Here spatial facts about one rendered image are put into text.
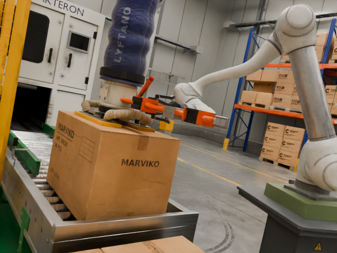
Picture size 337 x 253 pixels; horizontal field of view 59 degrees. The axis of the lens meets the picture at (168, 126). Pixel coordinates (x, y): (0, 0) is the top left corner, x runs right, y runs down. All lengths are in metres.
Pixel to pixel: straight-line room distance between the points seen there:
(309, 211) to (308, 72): 0.57
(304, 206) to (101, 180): 0.84
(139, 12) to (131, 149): 0.64
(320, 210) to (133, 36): 1.12
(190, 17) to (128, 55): 11.36
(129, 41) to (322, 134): 0.92
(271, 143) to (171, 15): 6.19
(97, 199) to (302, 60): 0.98
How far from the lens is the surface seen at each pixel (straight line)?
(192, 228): 1.53
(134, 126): 1.43
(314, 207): 1.41
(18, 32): 1.76
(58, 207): 1.47
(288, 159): 9.08
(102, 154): 1.19
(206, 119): 0.98
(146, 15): 1.49
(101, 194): 1.24
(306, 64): 1.31
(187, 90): 1.54
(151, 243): 1.26
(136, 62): 1.43
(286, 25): 1.29
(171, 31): 12.12
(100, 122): 1.32
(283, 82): 9.46
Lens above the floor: 1.09
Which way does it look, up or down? 4 degrees down
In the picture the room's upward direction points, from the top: 12 degrees clockwise
